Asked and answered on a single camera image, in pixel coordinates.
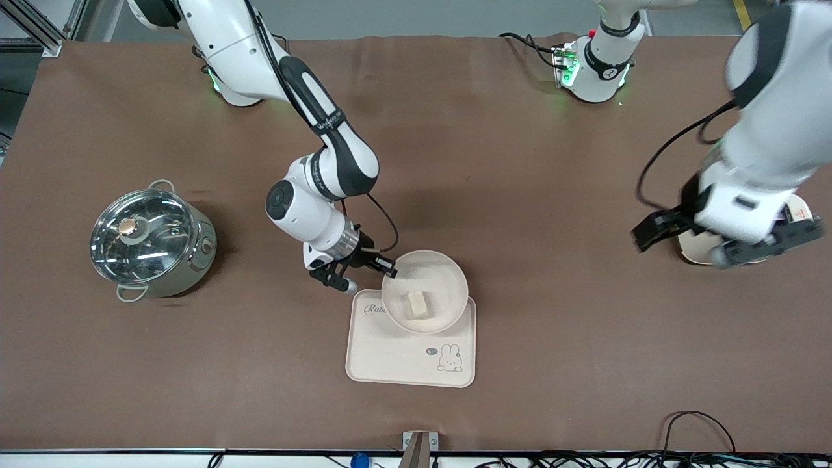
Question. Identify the cream two-slot toaster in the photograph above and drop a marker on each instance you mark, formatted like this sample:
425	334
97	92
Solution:
693	251

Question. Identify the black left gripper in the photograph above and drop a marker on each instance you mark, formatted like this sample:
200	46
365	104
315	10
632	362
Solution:
684	214

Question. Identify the blue round cap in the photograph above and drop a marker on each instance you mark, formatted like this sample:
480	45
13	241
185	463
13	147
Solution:
359	461

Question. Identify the steel pot with glass lid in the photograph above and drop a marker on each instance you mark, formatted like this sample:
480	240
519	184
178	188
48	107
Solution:
195	260

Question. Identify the cream rabbit print tray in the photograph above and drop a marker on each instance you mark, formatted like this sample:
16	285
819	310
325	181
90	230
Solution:
403	361

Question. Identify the glass pot lid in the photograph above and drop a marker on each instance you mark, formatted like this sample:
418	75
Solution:
140	237

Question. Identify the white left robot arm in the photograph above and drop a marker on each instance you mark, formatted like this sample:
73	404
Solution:
767	149

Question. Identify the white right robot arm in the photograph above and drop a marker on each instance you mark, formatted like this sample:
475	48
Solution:
335	133

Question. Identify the round cream plate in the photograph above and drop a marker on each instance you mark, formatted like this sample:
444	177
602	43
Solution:
442	279

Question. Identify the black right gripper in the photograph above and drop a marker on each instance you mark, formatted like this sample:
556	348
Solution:
361	255

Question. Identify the aluminium frame profile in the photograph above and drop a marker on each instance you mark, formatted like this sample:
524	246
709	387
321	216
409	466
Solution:
39	29

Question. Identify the small cream bun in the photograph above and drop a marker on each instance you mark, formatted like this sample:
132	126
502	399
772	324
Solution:
420	305

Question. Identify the grey metal bracket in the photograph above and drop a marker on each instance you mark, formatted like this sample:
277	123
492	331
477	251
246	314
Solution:
420	448

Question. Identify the brown table cover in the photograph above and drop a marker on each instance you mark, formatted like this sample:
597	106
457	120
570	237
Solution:
520	162

